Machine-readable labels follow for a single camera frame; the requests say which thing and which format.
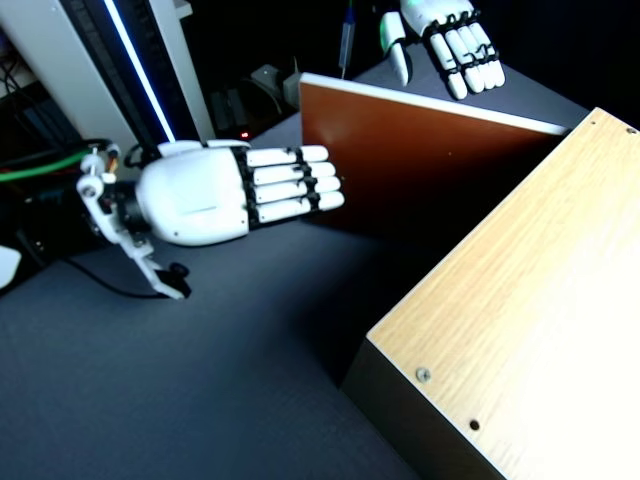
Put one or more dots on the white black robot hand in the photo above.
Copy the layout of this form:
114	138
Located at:
450	15
190	200

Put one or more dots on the brown wooden board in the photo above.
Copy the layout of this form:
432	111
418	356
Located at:
400	140

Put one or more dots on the light wooden box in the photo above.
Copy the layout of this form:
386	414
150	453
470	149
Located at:
525	300

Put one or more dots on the black power strip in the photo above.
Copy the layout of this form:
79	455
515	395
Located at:
230	110

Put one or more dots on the blue white pen-shaped tool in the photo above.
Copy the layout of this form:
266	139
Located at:
347	40

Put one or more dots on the white LED light strip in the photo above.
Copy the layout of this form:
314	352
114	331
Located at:
137	70

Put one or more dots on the grey power adapter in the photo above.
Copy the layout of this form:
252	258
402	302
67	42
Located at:
267	77

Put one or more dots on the white column with black track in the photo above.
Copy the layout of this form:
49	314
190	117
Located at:
60	60

